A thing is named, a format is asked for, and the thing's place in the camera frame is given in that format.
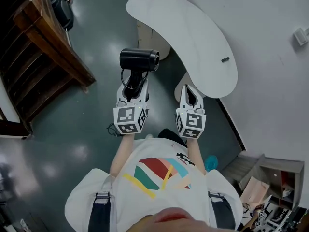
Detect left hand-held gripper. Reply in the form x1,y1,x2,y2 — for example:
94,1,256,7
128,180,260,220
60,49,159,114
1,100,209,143
113,78,149,135

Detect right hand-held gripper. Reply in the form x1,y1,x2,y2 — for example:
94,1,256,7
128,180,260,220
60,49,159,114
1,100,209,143
175,84,207,139

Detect black hair dryer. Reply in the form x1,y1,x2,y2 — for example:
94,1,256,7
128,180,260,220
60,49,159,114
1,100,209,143
107,48,160,138

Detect white kidney-shaped table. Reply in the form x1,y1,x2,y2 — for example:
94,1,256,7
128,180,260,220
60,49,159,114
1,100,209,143
125,0,239,104

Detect person's right forearm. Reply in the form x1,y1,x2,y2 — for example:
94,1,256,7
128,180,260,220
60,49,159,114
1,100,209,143
185,137,207,176

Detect person's left forearm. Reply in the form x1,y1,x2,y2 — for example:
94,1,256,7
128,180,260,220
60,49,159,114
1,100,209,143
110,133,135,178

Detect black trousers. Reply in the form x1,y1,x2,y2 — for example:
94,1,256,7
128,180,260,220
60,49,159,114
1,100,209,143
158,128,188,147

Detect teal plastic bag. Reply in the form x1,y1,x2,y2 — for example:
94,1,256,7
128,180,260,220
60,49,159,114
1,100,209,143
204,155,219,173

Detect wooden stair railing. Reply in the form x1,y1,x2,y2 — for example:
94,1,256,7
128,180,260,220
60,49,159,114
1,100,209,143
0,0,97,140

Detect grey shelf unit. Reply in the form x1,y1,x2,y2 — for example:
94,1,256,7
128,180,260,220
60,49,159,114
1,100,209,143
257,154,305,211

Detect black rounded bin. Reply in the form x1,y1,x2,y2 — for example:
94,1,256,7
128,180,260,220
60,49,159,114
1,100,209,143
48,0,75,31

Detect pink paper bag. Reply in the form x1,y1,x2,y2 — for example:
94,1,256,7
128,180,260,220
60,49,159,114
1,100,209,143
239,176,270,206

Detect person's face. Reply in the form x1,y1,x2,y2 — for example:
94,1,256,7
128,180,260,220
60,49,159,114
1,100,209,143
126,207,207,232

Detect white shoe rack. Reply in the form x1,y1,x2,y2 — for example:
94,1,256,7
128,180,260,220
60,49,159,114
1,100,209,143
263,201,308,232

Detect dark backpack strap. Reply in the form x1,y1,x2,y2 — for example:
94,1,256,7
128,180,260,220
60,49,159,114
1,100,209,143
87,191,112,232
208,190,236,231

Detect white wall socket box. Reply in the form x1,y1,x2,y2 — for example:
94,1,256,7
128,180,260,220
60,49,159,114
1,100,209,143
293,27,309,45

